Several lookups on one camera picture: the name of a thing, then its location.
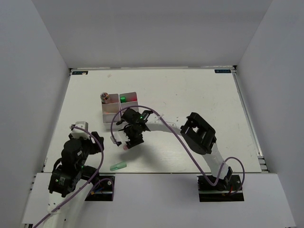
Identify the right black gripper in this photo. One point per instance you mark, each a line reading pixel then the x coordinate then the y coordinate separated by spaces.
pixel 133 142

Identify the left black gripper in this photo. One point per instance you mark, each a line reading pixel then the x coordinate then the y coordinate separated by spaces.
pixel 95 146

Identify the green correction tape case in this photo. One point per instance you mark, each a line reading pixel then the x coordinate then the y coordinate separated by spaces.
pixel 118 166

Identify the pink black highlighter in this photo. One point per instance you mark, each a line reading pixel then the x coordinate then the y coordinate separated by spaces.
pixel 133 98

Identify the green black highlighter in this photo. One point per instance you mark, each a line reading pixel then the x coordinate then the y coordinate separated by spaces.
pixel 122 99

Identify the pink crayon tube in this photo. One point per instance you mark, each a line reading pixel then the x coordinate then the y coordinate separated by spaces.
pixel 104 97

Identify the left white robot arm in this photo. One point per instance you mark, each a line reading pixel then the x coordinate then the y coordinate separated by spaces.
pixel 70 180

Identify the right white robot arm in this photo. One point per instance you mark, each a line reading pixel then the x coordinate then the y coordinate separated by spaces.
pixel 195 135

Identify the right white organizer tray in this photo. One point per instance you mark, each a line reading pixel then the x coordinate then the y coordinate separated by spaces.
pixel 128 104

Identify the white organizer tray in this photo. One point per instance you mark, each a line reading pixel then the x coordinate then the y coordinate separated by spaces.
pixel 109 109
pixel 128 104

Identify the left white organizer tray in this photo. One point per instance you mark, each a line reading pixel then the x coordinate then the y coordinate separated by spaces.
pixel 109 109

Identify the left blue corner label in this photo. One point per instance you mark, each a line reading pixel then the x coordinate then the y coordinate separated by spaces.
pixel 79 72

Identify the blue corner label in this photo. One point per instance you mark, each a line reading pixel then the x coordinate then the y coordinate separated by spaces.
pixel 222 71
pixel 79 72

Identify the right blue corner label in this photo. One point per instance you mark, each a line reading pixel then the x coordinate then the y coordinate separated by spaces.
pixel 222 71

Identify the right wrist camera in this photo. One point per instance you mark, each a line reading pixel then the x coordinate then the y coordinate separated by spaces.
pixel 119 137

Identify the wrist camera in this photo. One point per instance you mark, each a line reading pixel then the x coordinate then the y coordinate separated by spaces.
pixel 119 137
pixel 79 130

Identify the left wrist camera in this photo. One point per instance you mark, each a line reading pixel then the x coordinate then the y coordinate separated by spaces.
pixel 79 130

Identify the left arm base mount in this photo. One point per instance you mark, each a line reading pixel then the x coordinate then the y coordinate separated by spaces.
pixel 102 189

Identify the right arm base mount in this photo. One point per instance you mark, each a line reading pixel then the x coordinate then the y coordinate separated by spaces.
pixel 231 193

